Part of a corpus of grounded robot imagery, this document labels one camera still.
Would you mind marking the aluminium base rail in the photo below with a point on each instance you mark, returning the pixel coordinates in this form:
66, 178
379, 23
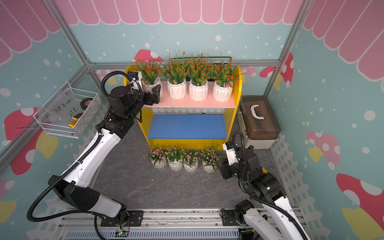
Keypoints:
194, 224

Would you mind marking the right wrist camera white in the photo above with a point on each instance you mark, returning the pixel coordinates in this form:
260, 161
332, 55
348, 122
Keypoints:
230, 150

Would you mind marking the black wire mesh basket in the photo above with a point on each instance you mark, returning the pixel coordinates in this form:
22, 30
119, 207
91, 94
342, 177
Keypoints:
212, 61

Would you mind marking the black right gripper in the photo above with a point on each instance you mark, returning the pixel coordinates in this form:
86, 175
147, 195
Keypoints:
224, 169

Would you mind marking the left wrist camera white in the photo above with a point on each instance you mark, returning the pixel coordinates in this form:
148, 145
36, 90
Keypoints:
134, 79

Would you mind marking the pink flower pot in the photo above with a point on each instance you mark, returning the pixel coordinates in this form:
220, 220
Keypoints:
210, 157
190, 159
175, 157
157, 157

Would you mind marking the orange flower pot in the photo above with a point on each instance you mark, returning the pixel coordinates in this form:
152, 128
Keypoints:
199, 71
175, 72
151, 73
224, 78

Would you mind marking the white wire wall basket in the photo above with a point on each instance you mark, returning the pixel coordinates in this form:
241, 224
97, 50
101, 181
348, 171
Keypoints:
56, 114

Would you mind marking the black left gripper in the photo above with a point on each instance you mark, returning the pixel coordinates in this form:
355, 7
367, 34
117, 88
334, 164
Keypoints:
150, 101

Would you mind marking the yellow rack pink blue shelves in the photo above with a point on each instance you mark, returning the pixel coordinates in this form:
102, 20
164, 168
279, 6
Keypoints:
186, 122

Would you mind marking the yellow handled tool in basket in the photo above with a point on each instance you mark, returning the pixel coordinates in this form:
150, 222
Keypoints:
75, 120

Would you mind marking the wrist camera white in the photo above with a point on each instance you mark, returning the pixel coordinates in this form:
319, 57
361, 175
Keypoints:
230, 150
134, 79

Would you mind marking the small green circuit board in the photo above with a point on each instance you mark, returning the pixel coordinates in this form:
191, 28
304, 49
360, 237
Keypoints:
122, 233

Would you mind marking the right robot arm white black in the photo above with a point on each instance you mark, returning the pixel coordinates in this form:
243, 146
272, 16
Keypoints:
268, 211

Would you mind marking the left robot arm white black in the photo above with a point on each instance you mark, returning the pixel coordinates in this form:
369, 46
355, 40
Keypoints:
126, 98

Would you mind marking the brown lid storage box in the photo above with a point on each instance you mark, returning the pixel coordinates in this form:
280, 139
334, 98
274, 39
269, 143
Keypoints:
258, 122

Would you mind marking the black tape roll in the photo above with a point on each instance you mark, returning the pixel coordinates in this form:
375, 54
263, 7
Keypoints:
85, 103

